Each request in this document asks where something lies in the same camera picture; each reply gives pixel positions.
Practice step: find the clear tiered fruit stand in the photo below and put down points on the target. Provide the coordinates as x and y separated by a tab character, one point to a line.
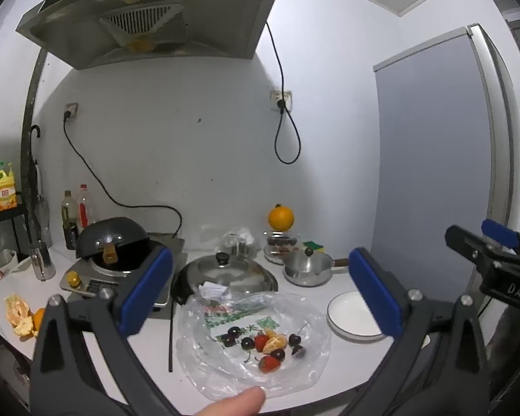
281	247

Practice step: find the pile of red strawberries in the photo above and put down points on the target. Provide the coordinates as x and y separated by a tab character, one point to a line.
279	251

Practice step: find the yellow detergent bottle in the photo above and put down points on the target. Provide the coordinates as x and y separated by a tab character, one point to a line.
4	190

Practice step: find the white wall socket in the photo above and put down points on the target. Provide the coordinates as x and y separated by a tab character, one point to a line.
288	95
73	107

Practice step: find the person's left hand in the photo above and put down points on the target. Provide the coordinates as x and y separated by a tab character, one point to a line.
238	403

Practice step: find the black umbrella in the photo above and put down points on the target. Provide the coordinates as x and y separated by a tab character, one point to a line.
35	182

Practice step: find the red strawberry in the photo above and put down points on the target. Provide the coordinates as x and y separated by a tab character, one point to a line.
262	340
268	364

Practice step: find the metal cup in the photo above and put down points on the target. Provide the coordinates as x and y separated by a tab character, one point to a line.
236	246

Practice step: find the clear printed plastic bag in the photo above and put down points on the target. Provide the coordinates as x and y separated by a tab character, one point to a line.
212	368

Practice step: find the green sponge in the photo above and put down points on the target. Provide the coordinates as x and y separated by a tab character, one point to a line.
314	246

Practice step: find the peeled tangerine piece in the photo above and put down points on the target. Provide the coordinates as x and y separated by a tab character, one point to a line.
24	328

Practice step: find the pile of dark cherries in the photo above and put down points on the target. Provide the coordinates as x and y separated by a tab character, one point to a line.
279	241

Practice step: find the small steel pot with lid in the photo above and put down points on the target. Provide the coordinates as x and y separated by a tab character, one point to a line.
307	266

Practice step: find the glass lid with black knob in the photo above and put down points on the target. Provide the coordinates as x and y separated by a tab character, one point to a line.
238	273

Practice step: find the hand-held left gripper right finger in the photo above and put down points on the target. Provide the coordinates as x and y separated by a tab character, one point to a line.
375	290

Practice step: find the black shelf rack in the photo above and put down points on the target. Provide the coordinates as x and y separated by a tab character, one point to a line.
4	218

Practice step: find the glass cup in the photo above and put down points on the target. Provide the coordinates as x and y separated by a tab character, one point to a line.
41	262

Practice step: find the white paper slip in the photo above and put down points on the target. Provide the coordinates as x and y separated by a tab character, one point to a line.
212	290

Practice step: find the black wok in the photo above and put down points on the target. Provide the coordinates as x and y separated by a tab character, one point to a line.
112	229

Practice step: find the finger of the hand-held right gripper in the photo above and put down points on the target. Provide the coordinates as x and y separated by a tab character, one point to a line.
498	232
472	247

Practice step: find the dark red cherry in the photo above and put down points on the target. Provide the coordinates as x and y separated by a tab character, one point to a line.
278	354
228	341
247	343
234	332
294	339

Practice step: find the grey refrigerator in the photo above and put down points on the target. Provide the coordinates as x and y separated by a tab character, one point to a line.
433	138

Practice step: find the white plate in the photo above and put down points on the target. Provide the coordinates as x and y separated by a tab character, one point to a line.
351	316

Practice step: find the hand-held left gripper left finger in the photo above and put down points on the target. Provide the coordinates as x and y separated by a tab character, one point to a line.
147	290

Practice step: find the dark oil bottle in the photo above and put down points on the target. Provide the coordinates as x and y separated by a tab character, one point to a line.
69	221

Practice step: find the steel induction cooker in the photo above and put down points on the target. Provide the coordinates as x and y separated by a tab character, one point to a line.
91	286

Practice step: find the white container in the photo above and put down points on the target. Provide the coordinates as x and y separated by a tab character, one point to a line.
4	260

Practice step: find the crumpled clear plastic bag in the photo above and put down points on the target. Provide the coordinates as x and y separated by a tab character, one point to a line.
234	234

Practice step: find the whole orange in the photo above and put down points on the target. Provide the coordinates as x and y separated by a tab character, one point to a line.
281	217

